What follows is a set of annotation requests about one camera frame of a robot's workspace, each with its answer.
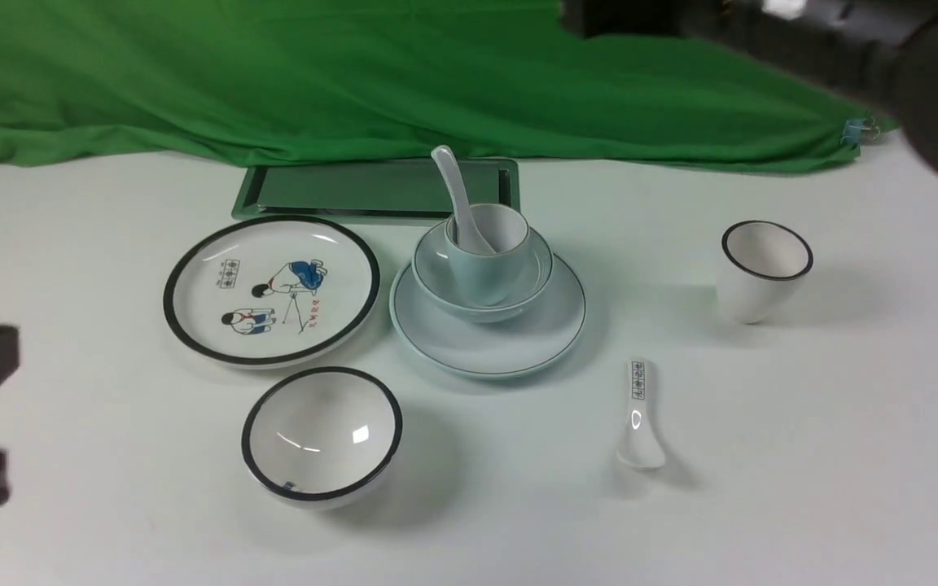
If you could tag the pale green bowl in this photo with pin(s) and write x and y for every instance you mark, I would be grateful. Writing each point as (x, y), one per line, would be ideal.
(432, 272)

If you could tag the plain white spoon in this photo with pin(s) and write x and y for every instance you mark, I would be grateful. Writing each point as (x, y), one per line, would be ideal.
(466, 232)

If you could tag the pale green round cup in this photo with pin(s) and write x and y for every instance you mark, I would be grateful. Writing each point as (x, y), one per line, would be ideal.
(488, 278)

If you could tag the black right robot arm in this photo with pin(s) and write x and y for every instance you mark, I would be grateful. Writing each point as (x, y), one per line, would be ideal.
(882, 54)

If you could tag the green backdrop cloth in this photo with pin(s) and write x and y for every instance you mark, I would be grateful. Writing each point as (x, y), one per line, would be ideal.
(306, 82)

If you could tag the black-rimmed illustrated plate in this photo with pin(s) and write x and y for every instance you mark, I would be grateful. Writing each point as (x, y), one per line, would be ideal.
(272, 292)

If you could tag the black-rimmed white bowl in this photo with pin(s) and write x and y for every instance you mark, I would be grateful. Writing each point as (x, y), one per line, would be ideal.
(323, 438)

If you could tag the metal rectangular tray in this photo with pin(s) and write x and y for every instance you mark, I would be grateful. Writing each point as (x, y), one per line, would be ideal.
(386, 191)

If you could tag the pale green plain plate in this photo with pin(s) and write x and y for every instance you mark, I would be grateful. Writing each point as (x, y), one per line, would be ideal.
(525, 345)

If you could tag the white spoon with print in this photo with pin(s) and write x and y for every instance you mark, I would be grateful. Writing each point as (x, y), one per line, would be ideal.
(638, 448)

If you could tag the black-rimmed white cup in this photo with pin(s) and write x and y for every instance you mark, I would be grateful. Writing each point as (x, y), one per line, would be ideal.
(765, 262)

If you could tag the blue binder clip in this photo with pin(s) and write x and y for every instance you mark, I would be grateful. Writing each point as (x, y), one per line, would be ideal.
(860, 131)

